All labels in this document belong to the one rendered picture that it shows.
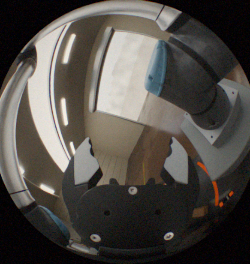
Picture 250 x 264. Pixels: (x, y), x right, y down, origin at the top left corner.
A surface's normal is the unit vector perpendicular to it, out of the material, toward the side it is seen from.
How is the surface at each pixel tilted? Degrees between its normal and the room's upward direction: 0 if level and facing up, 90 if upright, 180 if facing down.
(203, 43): 58
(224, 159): 0
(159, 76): 86
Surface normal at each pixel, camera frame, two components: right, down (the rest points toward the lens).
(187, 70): -0.63, 0.71
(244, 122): -0.96, -0.29
